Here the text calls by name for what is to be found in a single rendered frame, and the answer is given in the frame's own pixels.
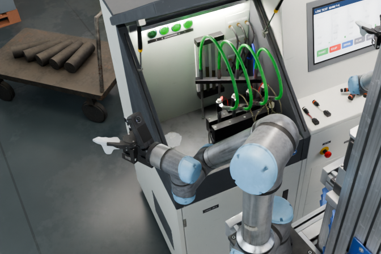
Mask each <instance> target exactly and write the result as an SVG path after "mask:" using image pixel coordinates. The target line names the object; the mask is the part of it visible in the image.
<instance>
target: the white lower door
mask: <svg viewBox="0 0 381 254"><path fill-rule="evenodd" d="M301 164H302V161H301V160H300V161H299V162H296V163H294V164H291V165H289V166H286V167H285V168H284V171H283V178H282V184H281V187H280V189H279V190H278V191H276V193H275V196H280V197H282V198H284V199H286V200H287V201H288V202H289V203H290V204H291V206H292V208H293V212H294V205H295V198H296V194H297V187H298V181H299V174H300V168H301ZM242 204H243V190H242V189H240V188H239V187H238V186H236V187H233V188H231V189H228V190H226V191H223V192H221V193H218V194H215V195H213V196H211V197H208V198H206V199H203V200H201V201H198V202H195V203H193V204H191V205H188V206H184V207H183V208H181V212H182V218H183V227H184V236H185V246H186V251H187V254H230V241H229V240H228V237H227V235H226V234H225V221H226V220H228V219H230V218H232V217H234V216H236V215H237V214H239V213H241V212H242Z"/></svg>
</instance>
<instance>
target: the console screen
mask: <svg viewBox="0 0 381 254"><path fill-rule="evenodd" d="M380 14H381V0H315V1H311V2H307V3H306V15H307V57H308V72H311V71H314V70H317V69H320V68H322V67H326V66H329V65H332V64H335V63H338V62H340V61H343V60H347V59H349V58H352V57H355V56H358V55H361V54H364V53H367V52H370V51H373V50H376V49H375V48H374V46H373V45H372V43H371V39H373V40H374V34H373V35H369V34H366V35H365V36H361V34H360V30H359V27H358V26H357V25H356V23H355V21H359V20H360V21H361V22H365V23H366V24H371V25H372V27H373V28H374V27H376V26H379V25H380V17H379V15H380Z"/></svg>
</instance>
